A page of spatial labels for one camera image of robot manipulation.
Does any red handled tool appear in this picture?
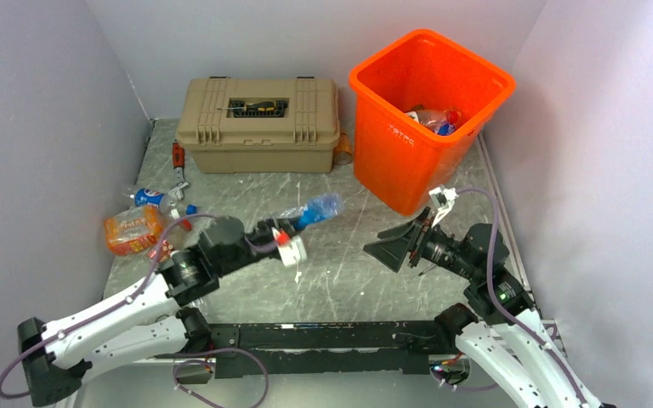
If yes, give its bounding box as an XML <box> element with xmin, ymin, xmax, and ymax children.
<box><xmin>169</xmin><ymin>140</ymin><xmax>190</xmax><ymax>200</ymax></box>

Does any small red cap bottle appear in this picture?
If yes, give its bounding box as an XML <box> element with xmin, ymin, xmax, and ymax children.
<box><xmin>147</xmin><ymin>220</ymin><xmax>192</xmax><ymax>262</ymax></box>

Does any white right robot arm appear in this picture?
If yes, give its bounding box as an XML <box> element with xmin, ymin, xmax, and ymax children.
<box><xmin>363</xmin><ymin>209</ymin><xmax>606</xmax><ymax>407</ymax></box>

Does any tan plastic toolbox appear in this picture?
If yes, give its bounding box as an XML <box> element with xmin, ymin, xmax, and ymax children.
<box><xmin>176</xmin><ymin>76</ymin><xmax>341</xmax><ymax>173</ymax></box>

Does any orange bottle behind toolbox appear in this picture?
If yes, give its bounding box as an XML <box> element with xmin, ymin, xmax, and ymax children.
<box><xmin>332</xmin><ymin>132</ymin><xmax>353</xmax><ymax>166</ymax></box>

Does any pepsi bottle far left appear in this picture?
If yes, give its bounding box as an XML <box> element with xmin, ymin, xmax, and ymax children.
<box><xmin>120</xmin><ymin>185</ymin><xmax>198</xmax><ymax>217</ymax></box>

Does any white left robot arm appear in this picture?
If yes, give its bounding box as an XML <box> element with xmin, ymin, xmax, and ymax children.
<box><xmin>17</xmin><ymin>217</ymin><xmax>306</xmax><ymax>407</ymax></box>

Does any blue label bottle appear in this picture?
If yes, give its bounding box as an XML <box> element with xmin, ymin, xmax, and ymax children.
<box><xmin>274</xmin><ymin>192</ymin><xmax>344</xmax><ymax>231</ymax></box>

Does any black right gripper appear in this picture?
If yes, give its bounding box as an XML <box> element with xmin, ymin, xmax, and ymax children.
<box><xmin>362</xmin><ymin>206</ymin><xmax>479</xmax><ymax>281</ymax></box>

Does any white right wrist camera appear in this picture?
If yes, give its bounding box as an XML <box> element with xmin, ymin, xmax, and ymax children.
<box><xmin>429</xmin><ymin>184</ymin><xmax>458</xmax><ymax>227</ymax></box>

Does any yellow black screwdriver on table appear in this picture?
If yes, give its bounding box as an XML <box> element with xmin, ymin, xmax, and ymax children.
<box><xmin>418</xmin><ymin>264</ymin><xmax>437</xmax><ymax>276</ymax></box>

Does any orange plastic bin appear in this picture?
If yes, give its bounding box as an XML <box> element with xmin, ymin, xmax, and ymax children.
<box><xmin>349</xmin><ymin>29</ymin><xmax>516</xmax><ymax>216</ymax></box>

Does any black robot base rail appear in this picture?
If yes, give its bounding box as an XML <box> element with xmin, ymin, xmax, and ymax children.
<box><xmin>160</xmin><ymin>318</ymin><xmax>488</xmax><ymax>379</ymax></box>

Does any black yellow screwdriver on toolbox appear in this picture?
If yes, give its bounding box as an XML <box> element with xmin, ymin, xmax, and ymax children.
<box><xmin>226</xmin><ymin>100</ymin><xmax>276</xmax><ymax>111</ymax></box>

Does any crushed orange label bottle left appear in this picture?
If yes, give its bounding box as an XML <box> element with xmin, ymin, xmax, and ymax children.
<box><xmin>103</xmin><ymin>206</ymin><xmax>164</xmax><ymax>257</ymax></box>

